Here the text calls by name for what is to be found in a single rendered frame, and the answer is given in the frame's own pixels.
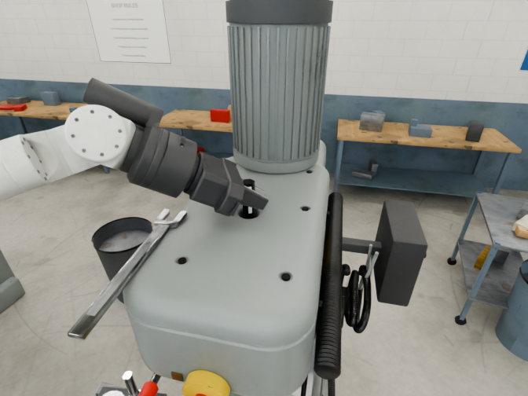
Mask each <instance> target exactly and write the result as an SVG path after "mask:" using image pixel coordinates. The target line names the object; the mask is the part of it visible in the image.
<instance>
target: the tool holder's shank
mask: <svg viewBox="0 0 528 396"><path fill-rule="evenodd" d="M123 380H124V382H125V384H126V388H127V390H128V392H129V396H138V395H139V393H140V391H139V390H138V388H137V385H136V383H135V381H134V377H133V375H132V372H131V371H127V372H125V373H124V376H123Z"/></svg>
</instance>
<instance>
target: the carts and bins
mask: <svg viewBox="0 0 528 396"><path fill-rule="evenodd" d="M478 202H479V205H480V207H481V210H482V214H483V217H484V219H485V222H486V226H487V229H488V231H489V235H490V238H491V240H492V243H493V244H492V245H489V244H482V243H478V242H474V241H470V240H463V238H464V235H465V233H466V231H467V228H468V225H469V223H470V221H471V218H472V215H473V214H474V211H475V208H476V206H477V203H478ZM151 224H152V223H151V222H150V221H149V220H147V219H145V218H140V217H127V218H120V219H116V220H114V221H111V222H108V223H107V224H105V225H103V226H102V227H101V228H99V229H98V230H97V231H96V232H95V233H94V235H93V236H92V240H91V241H93V247H94V248H95V250H96V252H97V254H98V256H99V259H100V260H101V263H102V265H103V267H104V270H105V272H106V274H107V276H108V279H109V280H110V281H111V280H112V279H113V277H114V276H115V275H116V274H117V273H118V272H119V271H120V270H121V268H122V267H123V266H124V265H125V263H126V262H127V261H128V260H129V259H130V257H131V256H132V255H133V254H134V252H135V251H136V250H137V249H138V248H139V247H140V246H141V244H142V243H143V242H144V241H145V240H146V238H147V237H148V236H149V235H150V233H151V232H152V231H153V230H154V229H152V227H153V225H151ZM458 251H460V259H461V263H462V267H463V272H464V280H465V284H466V289H467V297H468V298H467V301H466V303H465V304H464V308H463V309H462V311H461V313H460V315H459V316H455V322H456V323H457V324H458V325H465V324H466V323H467V321H466V318H465V317H466V315H467V313H468V311H469V309H470V307H471V304H472V302H473V301H476V302H478V303H484V304H487V305H491V306H495V307H499V308H502V309H503V311H502V313H501V315H500V318H499V320H498V322H497V326H496V328H495V332H496V335H497V338H498V339H499V341H500V342H501V343H502V344H503V346H504V347H505V348H507V349H508V350H509V351H510V352H512V353H513V354H514V355H515V356H517V357H519V358H521V359H523V360H525V361H528V259H527V260H525V261H523V257H522V256H521V254H520V252H524V253H528V200H526V199H521V198H516V197H511V196H502V195H497V194H492V193H487V192H482V191H478V190H477V191H476V194H475V198H474V200H473V202H472V205H471V208H470V211H469V212H468V215H467V218H466V220H465V223H464V226H463V229H462V230H461V233H460V236H459V238H458V239H457V242H456V247H455V248H454V251H453V254H452V256H451V258H448V259H447V262H448V264H450V265H455V264H456V263H457V261H456V256H457V252H458Z"/></svg>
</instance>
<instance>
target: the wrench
mask: <svg viewBox="0 0 528 396"><path fill-rule="evenodd" d="M169 214H170V211H169V209H164V210H163V212H162V213H161V214H160V215H159V216H158V217H157V219H156V220H155V221H154V222H153V225H154V226H156V228H155V229H154V230H153V231H152V232H151V233H150V235H149V236H148V237H147V238H146V240H145V241H144V242H143V243H142V244H141V246H140V247H139V248H138V249H137V250H136V251H135V252H134V254H133V255H132V256H131V257H130V259H129V260H128V261H127V262H126V263H125V265H124V266H123V267H122V268H121V270H120V271H119V272H118V273H117V274H116V275H115V276H114V277H113V279H112V280H111V281H110V282H109V283H108V285H107V286H106V287H105V288H104V290H103V291H102V292H101V293H100V295H99V296H98V297H97V298H96V299H95V300H94V301H93V302H92V304H91V305H90V306H89V307H88V309H87V310H86V311H85V312H84V314H83V315H82V316H81V317H80V318H79V319H78V320H77V321H76V323H75V324H74V325H73V326H72V327H71V329H70V330H69V331H68V333H67V335H68V337H71V338H75V339H82V340H84V339H85V338H86V337H87V336H88V335H89V334H90V332H91V331H92V330H93V328H94V327H95V325H96V324H97V323H98V321H99V320H100V319H101V318H102V317H103V315H104V314H105V313H106V311H107V310H108V308H109V307H110V306H111V305H112V304H113V303H114V301H115V300H116V298H117V297H118V296H119V294H120V293H121V292H122V290H123V289H124V288H125V287H126V286H127V284H128V283H129V282H130V280H131V279H132V277H133V276H134V274H135V273H136V272H137V271H138V270H139V269H140V267H141V266H142V264H143V263H144V262H145V260H146V259H147V258H148V257H149V256H150V254H151V253H152V252H153V250H154V249H155V248H156V246H157V245H158V243H159V242H160V241H161V240H162V239H163V237H164V236H165V235H166V233H167V232H168V230H169V229H170V228H174V229H177V227H178V226H179V225H180V224H181V223H182V221H183V220H184V218H185V217H186V215H187V211H181V212H180V213H179V214H178V215H177V217H176V218H175V219H174V221H167V220H166V218H167V217H168V216H169Z"/></svg>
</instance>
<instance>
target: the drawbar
mask: <svg viewBox="0 0 528 396"><path fill-rule="evenodd" d="M243 183H244V185H245V186H247V187H251V189H252V190H254V191H255V181H254V180H252V179H250V178H249V179H244V180H243ZM243 218H246V219H252V218H255V208H252V213H250V214H248V206H244V205H243Z"/></svg>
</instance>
